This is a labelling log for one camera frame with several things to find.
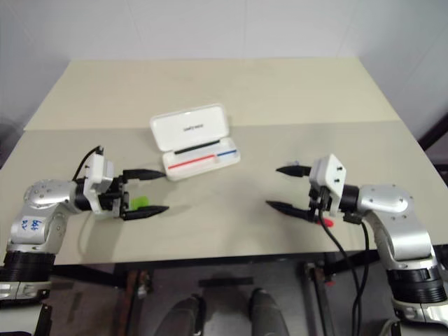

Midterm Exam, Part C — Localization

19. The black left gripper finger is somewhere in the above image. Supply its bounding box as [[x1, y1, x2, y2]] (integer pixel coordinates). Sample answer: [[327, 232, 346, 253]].
[[122, 204, 171, 222], [122, 168, 167, 182]]

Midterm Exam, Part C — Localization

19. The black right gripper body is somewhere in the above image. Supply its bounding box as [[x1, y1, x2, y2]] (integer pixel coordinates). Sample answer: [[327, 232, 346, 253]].
[[307, 184, 332, 224]]

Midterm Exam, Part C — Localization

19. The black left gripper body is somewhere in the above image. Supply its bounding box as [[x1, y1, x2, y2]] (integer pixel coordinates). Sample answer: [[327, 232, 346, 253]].
[[97, 170, 132, 221]]

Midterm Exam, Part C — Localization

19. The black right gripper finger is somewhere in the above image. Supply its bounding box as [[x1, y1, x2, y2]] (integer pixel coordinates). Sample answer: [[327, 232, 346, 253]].
[[275, 164, 312, 178], [265, 199, 316, 223]]

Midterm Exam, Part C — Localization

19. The white open pencil case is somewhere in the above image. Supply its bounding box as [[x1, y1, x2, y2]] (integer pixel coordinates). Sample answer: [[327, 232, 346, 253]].
[[149, 101, 243, 183]]

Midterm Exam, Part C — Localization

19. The green eraser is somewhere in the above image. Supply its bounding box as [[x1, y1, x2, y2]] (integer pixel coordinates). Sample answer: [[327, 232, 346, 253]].
[[130, 196, 151, 211]]

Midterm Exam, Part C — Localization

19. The red pen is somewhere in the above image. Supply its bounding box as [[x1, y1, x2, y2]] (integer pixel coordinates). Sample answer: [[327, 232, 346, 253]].
[[167, 155, 216, 170]]

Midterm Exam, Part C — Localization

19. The black pen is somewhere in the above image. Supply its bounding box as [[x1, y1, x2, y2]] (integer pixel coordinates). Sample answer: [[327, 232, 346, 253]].
[[174, 139, 227, 156]]

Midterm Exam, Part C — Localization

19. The rusty metal table leg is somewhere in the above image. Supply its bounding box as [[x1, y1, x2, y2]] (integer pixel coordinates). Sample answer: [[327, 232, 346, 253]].
[[302, 260, 334, 336], [125, 268, 152, 336]]

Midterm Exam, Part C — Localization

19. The dark rounded shape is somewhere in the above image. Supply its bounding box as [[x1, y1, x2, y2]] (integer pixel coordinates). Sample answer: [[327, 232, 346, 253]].
[[247, 288, 291, 336], [167, 295, 207, 336]]

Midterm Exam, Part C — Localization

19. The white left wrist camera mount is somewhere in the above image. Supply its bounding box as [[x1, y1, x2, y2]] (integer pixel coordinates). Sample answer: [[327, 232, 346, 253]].
[[85, 153, 117, 221]]

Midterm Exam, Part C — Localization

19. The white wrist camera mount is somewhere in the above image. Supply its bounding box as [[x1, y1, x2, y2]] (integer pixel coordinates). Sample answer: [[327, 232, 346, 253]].
[[85, 153, 117, 221], [308, 153, 349, 215]]

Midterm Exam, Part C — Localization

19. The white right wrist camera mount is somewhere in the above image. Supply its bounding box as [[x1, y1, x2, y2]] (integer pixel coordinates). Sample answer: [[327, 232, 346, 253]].
[[308, 153, 349, 215]]

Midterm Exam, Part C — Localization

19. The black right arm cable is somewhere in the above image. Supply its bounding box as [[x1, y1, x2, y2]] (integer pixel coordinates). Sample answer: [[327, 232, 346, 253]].
[[316, 187, 365, 336], [344, 211, 372, 306]]

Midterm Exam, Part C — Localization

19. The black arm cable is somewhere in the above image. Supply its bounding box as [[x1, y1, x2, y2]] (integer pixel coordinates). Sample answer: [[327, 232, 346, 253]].
[[316, 187, 365, 336], [344, 211, 372, 306], [71, 146, 106, 183]]

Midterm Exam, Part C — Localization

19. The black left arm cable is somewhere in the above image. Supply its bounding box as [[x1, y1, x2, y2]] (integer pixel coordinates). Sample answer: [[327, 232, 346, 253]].
[[71, 146, 106, 183]]

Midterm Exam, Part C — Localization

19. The black metal frame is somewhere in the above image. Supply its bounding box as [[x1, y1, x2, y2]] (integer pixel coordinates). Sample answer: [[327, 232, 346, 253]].
[[418, 100, 448, 166]]

